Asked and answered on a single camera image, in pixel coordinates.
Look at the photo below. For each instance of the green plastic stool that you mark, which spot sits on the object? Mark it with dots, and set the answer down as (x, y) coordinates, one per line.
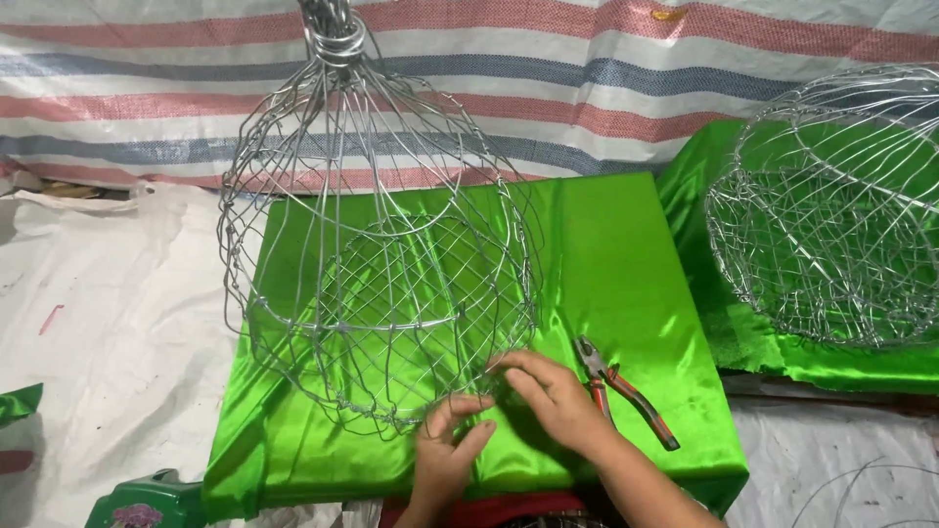
(150, 502)

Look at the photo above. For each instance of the red blue striped tarp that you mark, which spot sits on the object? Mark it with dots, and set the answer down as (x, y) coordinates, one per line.
(587, 81)

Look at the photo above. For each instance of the green satin cloth on box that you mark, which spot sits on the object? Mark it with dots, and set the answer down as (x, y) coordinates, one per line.
(623, 264)

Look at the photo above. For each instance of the person's red clothing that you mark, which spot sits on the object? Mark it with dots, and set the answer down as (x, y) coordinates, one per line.
(506, 510)

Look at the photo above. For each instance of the person's left hand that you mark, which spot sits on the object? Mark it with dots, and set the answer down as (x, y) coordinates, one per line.
(440, 462)

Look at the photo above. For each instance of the person's right hand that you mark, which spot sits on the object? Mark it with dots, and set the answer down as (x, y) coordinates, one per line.
(561, 407)

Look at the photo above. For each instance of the small pink scrap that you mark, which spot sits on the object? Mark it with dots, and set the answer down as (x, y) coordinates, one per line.
(50, 320)

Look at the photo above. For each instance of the small green cloth scrap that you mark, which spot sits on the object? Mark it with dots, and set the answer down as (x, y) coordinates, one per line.
(16, 402)

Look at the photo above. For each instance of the yellow scrap on tarp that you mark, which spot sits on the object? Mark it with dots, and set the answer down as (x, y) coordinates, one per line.
(667, 13)

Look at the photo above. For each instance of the crumpled green satin cloth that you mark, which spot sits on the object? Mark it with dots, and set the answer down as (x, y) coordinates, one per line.
(704, 161)

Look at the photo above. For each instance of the white plastic ground sheet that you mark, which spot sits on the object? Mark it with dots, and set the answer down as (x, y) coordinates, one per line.
(110, 330)

